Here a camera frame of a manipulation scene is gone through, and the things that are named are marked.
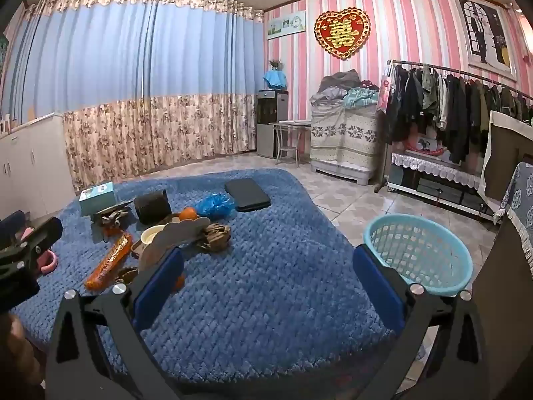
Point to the camouflage snack packet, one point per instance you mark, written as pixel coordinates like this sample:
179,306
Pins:
112,212

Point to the grey water dispenser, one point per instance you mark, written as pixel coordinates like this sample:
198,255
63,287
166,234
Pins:
270,125

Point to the long orange snack wrapper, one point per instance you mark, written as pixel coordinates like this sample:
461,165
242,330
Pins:
109,261

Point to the blue and floral curtain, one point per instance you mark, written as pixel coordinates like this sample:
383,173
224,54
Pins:
145,91

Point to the white cabinet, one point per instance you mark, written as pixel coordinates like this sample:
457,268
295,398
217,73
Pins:
33,166

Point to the brown chair with beige cloth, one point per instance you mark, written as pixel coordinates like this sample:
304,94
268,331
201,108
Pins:
506,154

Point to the small wooden side table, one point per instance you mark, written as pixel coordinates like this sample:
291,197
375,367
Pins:
287,141

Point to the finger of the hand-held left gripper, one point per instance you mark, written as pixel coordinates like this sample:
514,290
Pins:
10,225
39,233

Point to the blue plastic bag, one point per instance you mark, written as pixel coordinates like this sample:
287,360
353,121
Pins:
215,205

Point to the row of hanging clothes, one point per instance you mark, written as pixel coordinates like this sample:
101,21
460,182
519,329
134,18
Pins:
449,104

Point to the black zipper case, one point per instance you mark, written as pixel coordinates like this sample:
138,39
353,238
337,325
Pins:
247,195

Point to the teal cardboard box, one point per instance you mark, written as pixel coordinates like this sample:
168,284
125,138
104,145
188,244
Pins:
96,200

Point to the light blue plastic basket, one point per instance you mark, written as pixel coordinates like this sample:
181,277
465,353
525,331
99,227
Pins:
420,254

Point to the metal clothes rack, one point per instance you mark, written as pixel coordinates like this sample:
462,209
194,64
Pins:
458,74

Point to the small potted plant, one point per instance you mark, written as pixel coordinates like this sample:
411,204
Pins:
276,65

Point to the small orange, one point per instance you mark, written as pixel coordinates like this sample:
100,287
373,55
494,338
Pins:
180,281

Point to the blue knitted blanket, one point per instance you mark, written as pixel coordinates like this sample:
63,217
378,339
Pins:
258,283

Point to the black ribbed cylinder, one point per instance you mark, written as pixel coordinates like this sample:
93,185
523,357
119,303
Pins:
152,207

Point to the grey white wrapper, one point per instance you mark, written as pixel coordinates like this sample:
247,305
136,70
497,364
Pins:
114,226

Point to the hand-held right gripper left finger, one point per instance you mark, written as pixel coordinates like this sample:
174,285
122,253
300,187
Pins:
160,287

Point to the large orange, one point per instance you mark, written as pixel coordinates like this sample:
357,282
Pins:
188,213

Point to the pink hanging bag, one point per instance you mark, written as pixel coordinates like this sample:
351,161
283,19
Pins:
384,89

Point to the brown phone case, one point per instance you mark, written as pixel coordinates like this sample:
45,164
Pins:
183,231

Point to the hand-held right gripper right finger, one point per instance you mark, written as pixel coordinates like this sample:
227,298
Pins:
379,291

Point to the red heart wall decoration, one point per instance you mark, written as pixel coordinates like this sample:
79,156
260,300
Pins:
342,33

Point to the blue patterned fringed cloth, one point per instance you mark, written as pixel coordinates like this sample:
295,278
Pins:
518,204

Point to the pile of folded clothes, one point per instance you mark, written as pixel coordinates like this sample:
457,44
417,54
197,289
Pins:
341,87

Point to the black and white wall poster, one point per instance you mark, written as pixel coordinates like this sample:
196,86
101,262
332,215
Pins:
485,35

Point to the cream small bowl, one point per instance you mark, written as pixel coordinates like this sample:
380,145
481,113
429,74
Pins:
150,233

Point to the landscape wall picture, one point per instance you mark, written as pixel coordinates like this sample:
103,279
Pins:
286,25

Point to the lace covered low cabinet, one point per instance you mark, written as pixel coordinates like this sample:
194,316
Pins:
437,179

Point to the small brown paper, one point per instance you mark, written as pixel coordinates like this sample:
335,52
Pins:
127,276

